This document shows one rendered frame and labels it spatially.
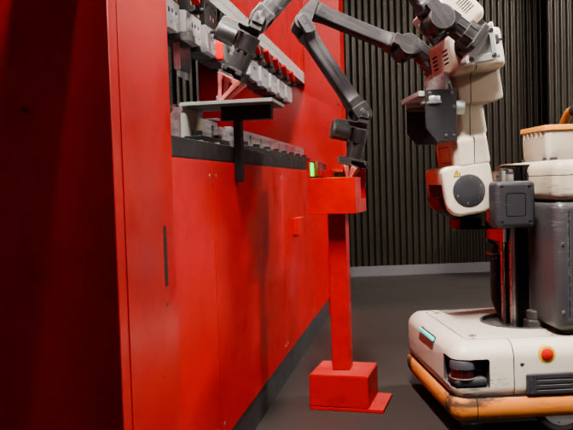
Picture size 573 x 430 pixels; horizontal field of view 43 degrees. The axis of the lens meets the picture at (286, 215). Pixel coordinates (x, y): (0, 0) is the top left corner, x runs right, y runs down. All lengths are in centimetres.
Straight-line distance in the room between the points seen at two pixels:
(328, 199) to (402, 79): 370
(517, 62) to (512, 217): 408
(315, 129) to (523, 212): 212
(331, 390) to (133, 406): 147
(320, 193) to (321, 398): 69
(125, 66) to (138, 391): 47
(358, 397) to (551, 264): 75
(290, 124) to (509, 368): 241
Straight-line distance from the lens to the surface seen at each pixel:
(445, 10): 226
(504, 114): 625
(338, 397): 251
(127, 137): 108
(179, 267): 160
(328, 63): 258
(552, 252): 234
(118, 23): 109
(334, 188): 241
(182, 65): 215
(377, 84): 600
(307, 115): 426
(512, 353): 227
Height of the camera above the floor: 76
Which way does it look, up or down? 2 degrees down
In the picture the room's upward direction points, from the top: 2 degrees counter-clockwise
